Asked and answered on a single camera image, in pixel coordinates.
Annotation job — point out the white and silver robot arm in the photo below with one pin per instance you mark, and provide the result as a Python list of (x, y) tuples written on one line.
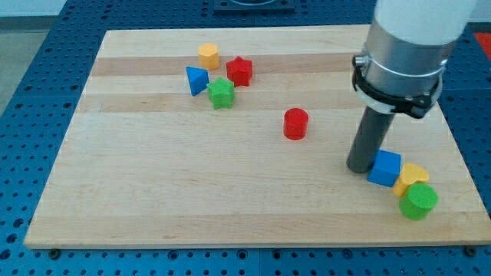
[(401, 65)]

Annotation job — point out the yellow heart block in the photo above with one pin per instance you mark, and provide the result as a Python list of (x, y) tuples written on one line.
[(410, 173)]

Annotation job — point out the light wooden board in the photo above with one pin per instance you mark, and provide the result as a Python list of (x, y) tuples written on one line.
[(144, 164)]

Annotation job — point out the green star block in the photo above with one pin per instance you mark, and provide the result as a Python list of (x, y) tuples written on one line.
[(221, 93)]

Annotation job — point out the red cylinder block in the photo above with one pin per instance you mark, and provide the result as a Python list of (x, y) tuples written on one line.
[(295, 124)]

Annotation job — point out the red star block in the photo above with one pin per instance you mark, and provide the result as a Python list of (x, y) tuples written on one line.
[(239, 71)]

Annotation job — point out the blue triangle block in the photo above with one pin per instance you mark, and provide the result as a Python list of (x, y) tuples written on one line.
[(198, 79)]

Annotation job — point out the yellow hexagon block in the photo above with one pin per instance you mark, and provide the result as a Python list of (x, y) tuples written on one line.
[(208, 55)]

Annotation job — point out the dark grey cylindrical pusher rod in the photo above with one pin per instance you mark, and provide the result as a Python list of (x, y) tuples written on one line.
[(368, 139)]

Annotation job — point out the blue cube block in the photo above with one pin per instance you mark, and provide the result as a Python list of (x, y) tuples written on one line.
[(386, 168)]

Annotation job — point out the green cylinder block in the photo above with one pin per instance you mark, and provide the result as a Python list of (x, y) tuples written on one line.
[(419, 200)]

